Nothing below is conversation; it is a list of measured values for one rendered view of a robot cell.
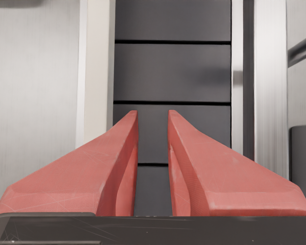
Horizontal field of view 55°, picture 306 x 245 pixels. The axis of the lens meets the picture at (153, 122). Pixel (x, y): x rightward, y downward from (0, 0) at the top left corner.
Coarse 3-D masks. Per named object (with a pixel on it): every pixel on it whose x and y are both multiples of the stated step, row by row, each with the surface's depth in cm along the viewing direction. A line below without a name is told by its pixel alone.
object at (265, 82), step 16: (256, 0) 10; (272, 0) 10; (256, 16) 10; (272, 16) 10; (256, 32) 10; (272, 32) 10; (256, 48) 10; (272, 48) 10; (256, 64) 10; (272, 64) 10; (256, 80) 10; (272, 80) 10; (256, 96) 10; (272, 96) 10; (256, 112) 10; (272, 112) 10; (256, 128) 10; (272, 128) 10; (256, 144) 10; (272, 144) 10; (288, 144) 10; (256, 160) 10; (272, 160) 10; (288, 160) 10; (288, 176) 10
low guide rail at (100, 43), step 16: (96, 0) 15; (112, 0) 16; (96, 16) 15; (112, 16) 16; (96, 32) 15; (112, 32) 16; (96, 48) 15; (112, 48) 16; (96, 64) 15; (112, 64) 16; (96, 80) 15; (112, 80) 16; (96, 96) 15; (112, 96) 16; (96, 112) 15; (112, 112) 16; (96, 128) 15
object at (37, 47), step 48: (0, 0) 24; (48, 0) 24; (288, 0) 24; (0, 48) 24; (48, 48) 24; (288, 48) 23; (0, 96) 24; (48, 96) 23; (288, 96) 23; (0, 144) 23; (48, 144) 23; (0, 192) 23
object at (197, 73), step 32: (128, 0) 19; (160, 0) 19; (192, 0) 19; (224, 0) 19; (128, 32) 19; (160, 32) 18; (192, 32) 18; (224, 32) 18; (128, 64) 18; (160, 64) 18; (192, 64) 18; (224, 64) 18; (128, 96) 18; (160, 96) 18; (192, 96) 18; (224, 96) 18; (160, 128) 18; (224, 128) 18; (160, 160) 18; (160, 192) 18
